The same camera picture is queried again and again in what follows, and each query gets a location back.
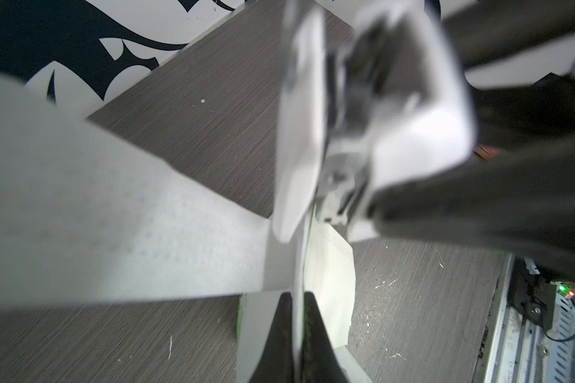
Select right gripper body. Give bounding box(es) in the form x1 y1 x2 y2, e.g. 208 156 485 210
471 73 575 148

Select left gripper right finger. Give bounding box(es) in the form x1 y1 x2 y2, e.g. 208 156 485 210
301 292 348 383

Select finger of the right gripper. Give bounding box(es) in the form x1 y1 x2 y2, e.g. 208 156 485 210
442 1 575 69
367 135 575 281

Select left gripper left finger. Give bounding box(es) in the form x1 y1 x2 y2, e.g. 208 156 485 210
249 293 295 383

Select small white stapler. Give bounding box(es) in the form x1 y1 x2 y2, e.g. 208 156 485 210
272 1 477 243

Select green lit controller board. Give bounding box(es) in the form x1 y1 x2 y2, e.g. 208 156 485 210
555 281 575 307

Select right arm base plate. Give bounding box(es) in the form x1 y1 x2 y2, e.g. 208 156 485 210
508 259 557 331

